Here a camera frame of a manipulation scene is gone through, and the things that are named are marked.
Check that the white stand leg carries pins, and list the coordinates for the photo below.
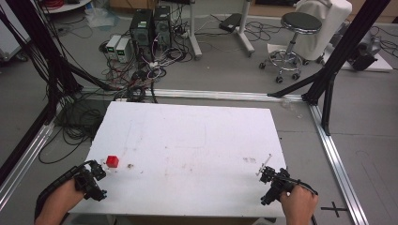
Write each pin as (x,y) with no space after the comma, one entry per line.
(244,31)
(194,34)

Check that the black round stool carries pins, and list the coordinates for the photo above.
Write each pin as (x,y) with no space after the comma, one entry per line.
(301,23)

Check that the white power supply unit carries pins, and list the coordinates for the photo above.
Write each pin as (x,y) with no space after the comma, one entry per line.
(113,45)
(123,50)

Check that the clear plastic bag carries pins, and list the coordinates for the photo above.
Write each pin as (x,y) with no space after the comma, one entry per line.
(100,17)

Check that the flat black box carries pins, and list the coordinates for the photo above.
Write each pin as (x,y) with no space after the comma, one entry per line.
(230,22)

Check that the black device on white board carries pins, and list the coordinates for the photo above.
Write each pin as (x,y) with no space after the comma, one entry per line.
(363,57)

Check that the person's right hand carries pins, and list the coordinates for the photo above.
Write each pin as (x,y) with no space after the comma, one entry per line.
(298,201)

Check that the red cube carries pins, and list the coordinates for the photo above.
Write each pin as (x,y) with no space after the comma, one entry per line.
(112,161)

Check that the person's left hand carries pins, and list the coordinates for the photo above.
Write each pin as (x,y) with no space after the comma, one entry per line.
(64,197)

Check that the aluminium floor rail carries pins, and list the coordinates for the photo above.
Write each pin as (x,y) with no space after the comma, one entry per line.
(219,94)
(25,159)
(336,162)

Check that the thin white stick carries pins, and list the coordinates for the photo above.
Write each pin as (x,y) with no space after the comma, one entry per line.
(266,162)

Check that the slim black computer tower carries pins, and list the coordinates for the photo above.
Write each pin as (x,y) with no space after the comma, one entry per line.
(162,26)

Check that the large black computer tower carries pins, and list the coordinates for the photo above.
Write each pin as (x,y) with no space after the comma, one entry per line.
(141,33)

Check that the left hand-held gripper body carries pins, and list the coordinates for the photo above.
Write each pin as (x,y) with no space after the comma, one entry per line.
(85,182)

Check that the round white table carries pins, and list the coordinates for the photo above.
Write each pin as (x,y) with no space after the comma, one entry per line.
(67,6)

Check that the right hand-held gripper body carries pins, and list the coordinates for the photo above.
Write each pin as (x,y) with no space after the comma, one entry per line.
(281,184)

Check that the white cloth cover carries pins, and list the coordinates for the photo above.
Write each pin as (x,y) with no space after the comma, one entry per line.
(331,18)

